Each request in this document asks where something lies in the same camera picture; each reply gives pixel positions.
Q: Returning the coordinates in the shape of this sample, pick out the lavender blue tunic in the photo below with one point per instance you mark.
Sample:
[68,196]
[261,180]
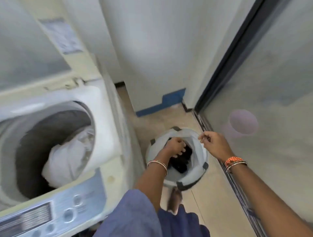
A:
[132,214]

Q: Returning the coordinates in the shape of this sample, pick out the person's left hand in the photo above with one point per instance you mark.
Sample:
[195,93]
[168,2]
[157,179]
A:
[174,147]

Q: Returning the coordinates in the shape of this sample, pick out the pink plastic bucket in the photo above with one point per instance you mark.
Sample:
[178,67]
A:
[243,122]

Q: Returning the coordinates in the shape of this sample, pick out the washing machine lid with window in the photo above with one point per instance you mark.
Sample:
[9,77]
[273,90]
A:
[24,48]

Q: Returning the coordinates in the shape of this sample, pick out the white garment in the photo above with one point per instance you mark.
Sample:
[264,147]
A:
[68,158]

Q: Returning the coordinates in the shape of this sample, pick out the cream and blue washing machine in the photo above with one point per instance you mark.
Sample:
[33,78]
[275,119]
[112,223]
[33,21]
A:
[105,122]

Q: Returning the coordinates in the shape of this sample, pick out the person's left forearm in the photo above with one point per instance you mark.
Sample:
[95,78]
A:
[151,180]

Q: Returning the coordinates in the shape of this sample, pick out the person's right forearm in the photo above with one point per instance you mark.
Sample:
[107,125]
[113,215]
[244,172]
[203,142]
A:
[269,202]

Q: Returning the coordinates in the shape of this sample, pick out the thin beaded bangle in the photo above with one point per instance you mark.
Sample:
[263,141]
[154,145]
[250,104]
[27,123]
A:
[159,163]
[238,164]

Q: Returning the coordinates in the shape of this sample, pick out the person's right hand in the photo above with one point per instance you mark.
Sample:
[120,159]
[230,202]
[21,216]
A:
[218,146]

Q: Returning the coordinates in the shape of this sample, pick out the person's foot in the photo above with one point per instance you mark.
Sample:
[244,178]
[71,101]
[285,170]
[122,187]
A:
[175,199]

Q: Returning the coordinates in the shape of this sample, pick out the black framed glass door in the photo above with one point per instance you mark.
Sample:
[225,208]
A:
[269,73]

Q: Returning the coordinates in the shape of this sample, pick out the white instruction sticker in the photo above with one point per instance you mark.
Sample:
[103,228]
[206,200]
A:
[62,35]

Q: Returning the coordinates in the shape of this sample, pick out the black clothes garment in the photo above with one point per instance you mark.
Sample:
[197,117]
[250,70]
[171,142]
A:
[181,163]

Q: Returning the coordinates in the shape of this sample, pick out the white round laundry basket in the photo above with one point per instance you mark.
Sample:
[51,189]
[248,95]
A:
[198,156]

